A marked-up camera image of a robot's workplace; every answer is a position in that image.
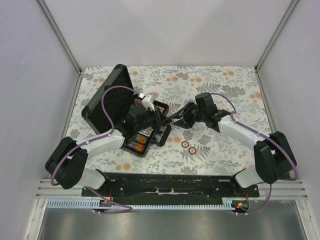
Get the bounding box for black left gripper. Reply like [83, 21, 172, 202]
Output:
[135, 106, 172, 133]

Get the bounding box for bottom poker chip row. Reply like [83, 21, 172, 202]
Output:
[126, 141, 145, 153]

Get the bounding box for orange poker chip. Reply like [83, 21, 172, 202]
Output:
[181, 141, 189, 148]
[188, 147, 197, 155]

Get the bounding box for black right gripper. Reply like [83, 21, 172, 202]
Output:
[170, 101, 206, 130]

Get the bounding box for blue playing card deck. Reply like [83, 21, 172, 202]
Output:
[139, 128, 153, 137]

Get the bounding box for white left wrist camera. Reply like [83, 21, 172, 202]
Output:
[138, 93, 156, 111]

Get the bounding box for aluminium frame post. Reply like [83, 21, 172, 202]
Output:
[254, 0, 301, 72]
[34, 0, 83, 76]

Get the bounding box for floral patterned table mat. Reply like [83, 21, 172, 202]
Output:
[67, 65, 270, 175]

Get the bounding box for white slotted cable duct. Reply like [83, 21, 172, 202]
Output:
[46, 198, 235, 211]

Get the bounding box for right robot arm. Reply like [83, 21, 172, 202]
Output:
[170, 92, 299, 197]

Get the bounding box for aluminium right frame post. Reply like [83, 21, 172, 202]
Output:
[254, 0, 301, 72]

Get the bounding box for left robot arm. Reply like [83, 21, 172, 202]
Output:
[45, 105, 172, 197]

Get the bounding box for black poker set case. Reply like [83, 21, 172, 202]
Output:
[81, 64, 171, 157]

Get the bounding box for aluminium left frame post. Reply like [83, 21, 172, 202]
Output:
[34, 0, 83, 76]

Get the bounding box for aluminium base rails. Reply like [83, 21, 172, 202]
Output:
[34, 161, 311, 201]

